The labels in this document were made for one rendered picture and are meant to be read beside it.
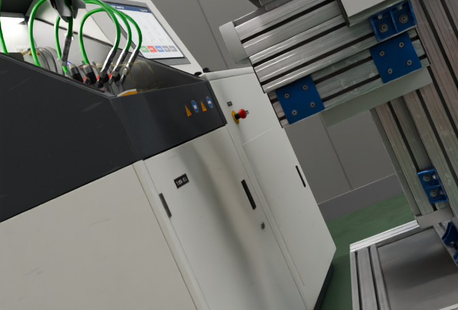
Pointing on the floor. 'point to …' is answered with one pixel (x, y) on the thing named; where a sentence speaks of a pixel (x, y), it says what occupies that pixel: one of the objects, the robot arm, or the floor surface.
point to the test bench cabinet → (101, 250)
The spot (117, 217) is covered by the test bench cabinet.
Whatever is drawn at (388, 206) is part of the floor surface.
